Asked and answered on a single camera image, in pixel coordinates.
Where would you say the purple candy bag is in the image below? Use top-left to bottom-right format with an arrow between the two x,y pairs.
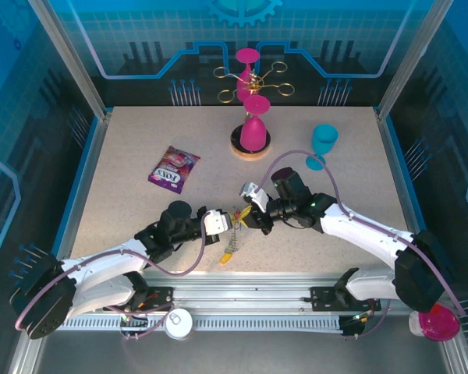
147,145 -> 201,195

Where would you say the blue plastic goblet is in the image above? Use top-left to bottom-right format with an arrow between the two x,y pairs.
305,123 -> 339,171

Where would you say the pink plastic goblet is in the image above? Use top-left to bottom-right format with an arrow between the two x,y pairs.
239,95 -> 271,153
235,47 -> 261,101

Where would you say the white round cap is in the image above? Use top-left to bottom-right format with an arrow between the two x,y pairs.
163,307 -> 194,340

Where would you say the pink and white plastic cup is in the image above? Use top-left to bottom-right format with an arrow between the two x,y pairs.
408,303 -> 461,343

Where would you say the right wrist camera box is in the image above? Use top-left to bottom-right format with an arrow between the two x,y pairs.
239,181 -> 273,213

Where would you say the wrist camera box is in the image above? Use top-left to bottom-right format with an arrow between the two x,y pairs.
239,181 -> 273,213
201,209 -> 232,237

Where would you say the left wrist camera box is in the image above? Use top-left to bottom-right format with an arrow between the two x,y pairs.
201,209 -> 232,237

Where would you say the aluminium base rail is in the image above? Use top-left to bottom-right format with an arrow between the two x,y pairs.
30,270 -> 453,317

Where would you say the gold wire glass rack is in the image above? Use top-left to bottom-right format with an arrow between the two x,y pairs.
212,61 -> 296,161

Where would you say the slotted grey cable duct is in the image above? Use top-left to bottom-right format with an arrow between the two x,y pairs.
45,315 -> 344,333

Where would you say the aluminium side rail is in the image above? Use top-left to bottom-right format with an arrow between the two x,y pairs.
48,110 -> 114,266
375,108 -> 438,242

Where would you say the aluminium frame post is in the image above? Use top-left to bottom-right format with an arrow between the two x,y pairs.
27,0 -> 111,120
376,0 -> 453,120

